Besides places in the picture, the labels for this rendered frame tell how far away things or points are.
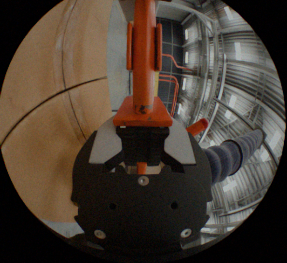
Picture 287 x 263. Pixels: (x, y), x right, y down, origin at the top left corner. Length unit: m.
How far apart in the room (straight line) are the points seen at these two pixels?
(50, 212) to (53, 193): 0.04
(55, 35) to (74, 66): 0.08
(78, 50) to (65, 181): 0.24
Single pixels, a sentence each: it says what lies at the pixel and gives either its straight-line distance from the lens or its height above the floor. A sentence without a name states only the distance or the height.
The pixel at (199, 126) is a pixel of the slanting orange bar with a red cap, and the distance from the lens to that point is 0.16.
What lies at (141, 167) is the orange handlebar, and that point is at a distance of 0.17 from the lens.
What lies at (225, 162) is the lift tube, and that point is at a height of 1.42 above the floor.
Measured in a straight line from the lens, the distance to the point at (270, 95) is 5.34.
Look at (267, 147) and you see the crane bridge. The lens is 1.92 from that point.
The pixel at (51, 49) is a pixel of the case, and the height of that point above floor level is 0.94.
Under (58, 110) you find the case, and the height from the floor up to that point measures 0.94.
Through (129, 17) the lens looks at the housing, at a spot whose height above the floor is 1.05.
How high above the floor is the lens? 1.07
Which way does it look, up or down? 1 degrees up
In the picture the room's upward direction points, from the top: 91 degrees clockwise
